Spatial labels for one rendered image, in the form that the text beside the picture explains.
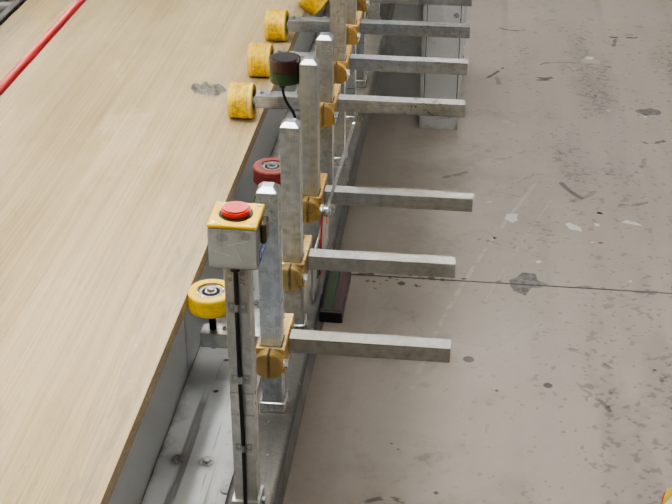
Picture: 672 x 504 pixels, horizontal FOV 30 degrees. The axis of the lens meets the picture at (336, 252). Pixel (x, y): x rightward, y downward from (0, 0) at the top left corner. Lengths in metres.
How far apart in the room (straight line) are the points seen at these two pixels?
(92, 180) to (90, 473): 0.92
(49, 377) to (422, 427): 1.53
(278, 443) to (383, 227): 2.18
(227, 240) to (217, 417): 0.69
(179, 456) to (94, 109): 0.98
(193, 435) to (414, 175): 2.47
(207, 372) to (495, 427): 1.11
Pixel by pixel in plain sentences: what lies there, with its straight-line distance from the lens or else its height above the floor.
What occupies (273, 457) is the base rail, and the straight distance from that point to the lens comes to 2.12.
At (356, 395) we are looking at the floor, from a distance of 3.44.
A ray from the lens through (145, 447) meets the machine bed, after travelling 2.17.
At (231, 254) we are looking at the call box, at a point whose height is 1.18.
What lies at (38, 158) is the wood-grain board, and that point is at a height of 0.90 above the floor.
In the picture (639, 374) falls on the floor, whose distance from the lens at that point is 3.62.
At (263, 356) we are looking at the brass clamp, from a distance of 2.12.
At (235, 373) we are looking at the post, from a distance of 1.86.
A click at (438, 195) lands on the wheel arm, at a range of 2.58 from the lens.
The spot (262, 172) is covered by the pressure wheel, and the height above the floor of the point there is 0.91.
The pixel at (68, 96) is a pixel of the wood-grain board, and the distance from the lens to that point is 3.00.
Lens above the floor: 2.03
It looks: 30 degrees down
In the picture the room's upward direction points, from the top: straight up
